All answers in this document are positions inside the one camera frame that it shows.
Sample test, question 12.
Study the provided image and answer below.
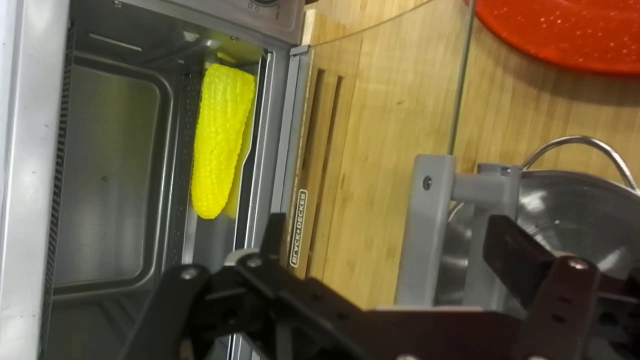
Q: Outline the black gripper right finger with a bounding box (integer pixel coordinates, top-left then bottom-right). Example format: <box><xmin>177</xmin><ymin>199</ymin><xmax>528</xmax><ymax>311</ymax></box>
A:
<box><xmin>482</xmin><ymin>213</ymin><xmax>640</xmax><ymax>360</ymax></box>

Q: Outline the red plate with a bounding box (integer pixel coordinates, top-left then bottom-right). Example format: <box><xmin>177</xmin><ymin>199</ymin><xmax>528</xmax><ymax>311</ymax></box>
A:
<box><xmin>472</xmin><ymin>0</ymin><xmax>640</xmax><ymax>78</ymax></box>

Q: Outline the small steel pot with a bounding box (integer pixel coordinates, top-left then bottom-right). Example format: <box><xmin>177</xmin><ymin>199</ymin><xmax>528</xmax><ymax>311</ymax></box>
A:
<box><xmin>436</xmin><ymin>134</ymin><xmax>640</xmax><ymax>360</ymax></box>

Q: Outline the silver toaster oven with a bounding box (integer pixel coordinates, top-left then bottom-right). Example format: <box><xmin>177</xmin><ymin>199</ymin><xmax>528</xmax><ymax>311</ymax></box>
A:
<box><xmin>0</xmin><ymin>0</ymin><xmax>522</xmax><ymax>360</ymax></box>

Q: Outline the yellow corn toy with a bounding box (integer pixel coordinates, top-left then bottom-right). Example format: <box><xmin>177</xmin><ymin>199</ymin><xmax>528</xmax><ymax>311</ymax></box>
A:
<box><xmin>191</xmin><ymin>60</ymin><xmax>258</xmax><ymax>222</ymax></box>

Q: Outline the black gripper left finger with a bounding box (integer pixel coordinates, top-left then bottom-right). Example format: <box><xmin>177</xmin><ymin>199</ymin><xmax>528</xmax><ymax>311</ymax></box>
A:
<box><xmin>119</xmin><ymin>211</ymin><xmax>376</xmax><ymax>360</ymax></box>

